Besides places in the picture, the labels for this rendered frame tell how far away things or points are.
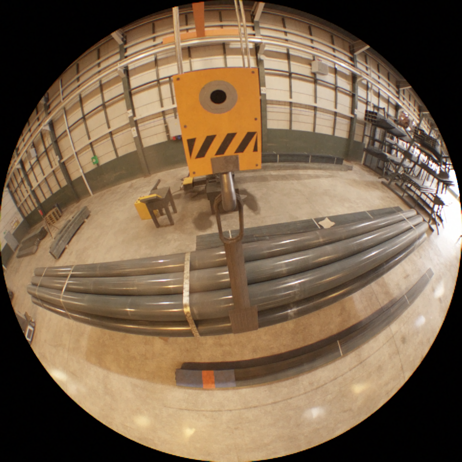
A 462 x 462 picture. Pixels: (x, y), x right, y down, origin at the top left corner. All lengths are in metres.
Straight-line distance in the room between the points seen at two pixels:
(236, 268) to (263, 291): 0.21
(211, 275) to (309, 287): 0.56
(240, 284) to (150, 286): 0.56
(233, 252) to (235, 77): 0.65
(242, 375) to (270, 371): 0.32
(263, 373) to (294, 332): 0.72
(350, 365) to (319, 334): 0.78
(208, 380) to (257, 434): 1.08
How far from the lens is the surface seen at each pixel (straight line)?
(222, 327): 0.93
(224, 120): 0.43
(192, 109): 0.43
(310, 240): 1.14
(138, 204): 4.34
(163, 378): 2.50
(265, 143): 7.82
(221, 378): 2.08
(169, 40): 8.10
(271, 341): 2.24
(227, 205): 0.49
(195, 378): 2.15
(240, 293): 0.77
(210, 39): 7.93
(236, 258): 0.70
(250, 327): 0.94
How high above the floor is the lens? 2.21
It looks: 43 degrees down
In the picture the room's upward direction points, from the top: 6 degrees counter-clockwise
